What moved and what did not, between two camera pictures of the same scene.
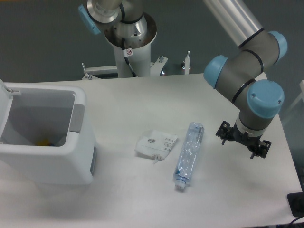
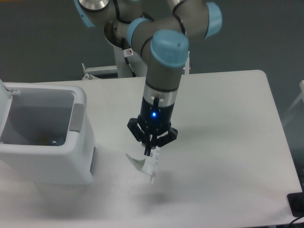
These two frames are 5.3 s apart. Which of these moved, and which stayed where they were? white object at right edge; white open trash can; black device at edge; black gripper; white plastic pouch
Moved: black gripper; white plastic pouch
Stayed: black device at edge; white open trash can; white object at right edge
